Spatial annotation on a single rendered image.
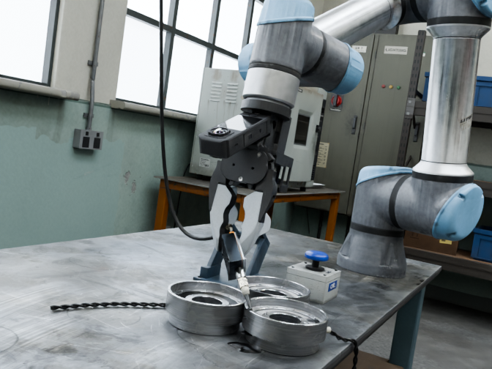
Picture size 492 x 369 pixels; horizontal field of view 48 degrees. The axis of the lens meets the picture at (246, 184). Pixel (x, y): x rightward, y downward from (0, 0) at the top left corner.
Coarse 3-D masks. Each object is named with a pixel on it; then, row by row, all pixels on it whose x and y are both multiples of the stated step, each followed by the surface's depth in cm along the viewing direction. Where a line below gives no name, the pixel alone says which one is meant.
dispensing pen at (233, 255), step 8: (224, 240) 73; (232, 240) 73; (224, 248) 73; (232, 248) 72; (224, 256) 75; (232, 256) 71; (240, 256) 71; (232, 264) 71; (240, 264) 72; (232, 272) 73; (240, 272) 71; (240, 280) 71; (240, 288) 71; (248, 288) 70; (248, 296) 70; (248, 304) 69
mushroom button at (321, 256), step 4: (308, 252) 92; (312, 252) 92; (316, 252) 92; (320, 252) 92; (308, 256) 91; (312, 256) 91; (316, 256) 91; (320, 256) 91; (324, 256) 91; (328, 256) 92; (316, 260) 91; (320, 260) 91; (324, 260) 91; (312, 264) 92; (316, 264) 92
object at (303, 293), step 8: (248, 280) 83; (256, 280) 84; (264, 280) 84; (272, 280) 84; (280, 280) 84; (288, 280) 84; (256, 288) 81; (264, 288) 81; (272, 288) 82; (280, 288) 83; (288, 288) 83; (296, 288) 83; (304, 288) 81; (256, 296) 75; (264, 296) 74; (272, 296) 74; (280, 296) 74; (288, 296) 79; (304, 296) 76
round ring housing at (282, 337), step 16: (256, 304) 72; (272, 304) 73; (288, 304) 73; (304, 304) 73; (256, 320) 65; (272, 320) 64; (288, 320) 71; (304, 320) 69; (320, 320) 70; (256, 336) 65; (272, 336) 64; (288, 336) 63; (304, 336) 64; (320, 336) 65; (272, 352) 64; (288, 352) 64; (304, 352) 65
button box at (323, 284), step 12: (300, 264) 94; (288, 276) 91; (300, 276) 90; (312, 276) 89; (324, 276) 88; (336, 276) 92; (312, 288) 89; (324, 288) 88; (336, 288) 93; (312, 300) 89; (324, 300) 89
